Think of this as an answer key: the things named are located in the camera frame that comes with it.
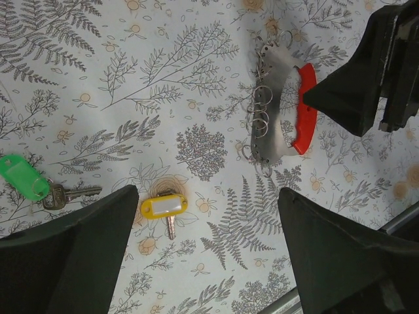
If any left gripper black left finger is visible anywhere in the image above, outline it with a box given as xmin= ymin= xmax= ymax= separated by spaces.
xmin=1 ymin=185 xmax=139 ymax=313

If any key with yellow tag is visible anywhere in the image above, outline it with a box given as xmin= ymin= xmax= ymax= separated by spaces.
xmin=140 ymin=192 xmax=189 ymax=240

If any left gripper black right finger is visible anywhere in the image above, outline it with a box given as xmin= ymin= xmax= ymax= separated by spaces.
xmin=277 ymin=187 xmax=419 ymax=314

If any steel key holder red handle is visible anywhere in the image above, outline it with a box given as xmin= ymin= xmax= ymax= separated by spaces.
xmin=242 ymin=31 xmax=318 ymax=176

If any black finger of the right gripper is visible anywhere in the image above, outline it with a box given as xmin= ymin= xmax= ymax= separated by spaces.
xmin=303 ymin=5 xmax=398 ymax=137

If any key with green tag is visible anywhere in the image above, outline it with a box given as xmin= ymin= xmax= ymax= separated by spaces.
xmin=1 ymin=154 xmax=102 ymax=211

